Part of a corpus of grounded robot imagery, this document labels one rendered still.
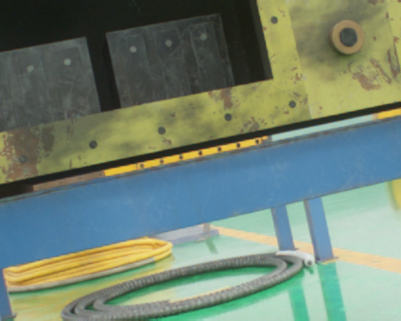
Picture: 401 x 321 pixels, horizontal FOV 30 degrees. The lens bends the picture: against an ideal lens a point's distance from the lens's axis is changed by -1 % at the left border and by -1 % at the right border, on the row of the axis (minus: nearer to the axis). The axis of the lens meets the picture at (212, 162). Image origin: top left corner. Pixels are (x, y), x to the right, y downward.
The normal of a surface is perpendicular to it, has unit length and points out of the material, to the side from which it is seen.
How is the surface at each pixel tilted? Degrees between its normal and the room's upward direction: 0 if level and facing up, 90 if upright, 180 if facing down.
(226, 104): 90
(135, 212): 90
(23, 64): 90
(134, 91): 90
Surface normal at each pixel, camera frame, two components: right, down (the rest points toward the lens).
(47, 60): 0.18, -0.04
